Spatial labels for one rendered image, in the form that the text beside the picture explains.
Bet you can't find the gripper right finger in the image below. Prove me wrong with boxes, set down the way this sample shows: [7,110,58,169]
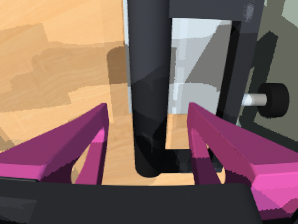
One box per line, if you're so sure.
[187,102,298,220]

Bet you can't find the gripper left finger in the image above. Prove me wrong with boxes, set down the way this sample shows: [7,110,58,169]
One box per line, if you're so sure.
[0,103,109,185]

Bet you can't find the light grey metal plate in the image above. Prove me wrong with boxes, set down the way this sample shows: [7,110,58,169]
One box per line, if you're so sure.
[123,0,232,114]

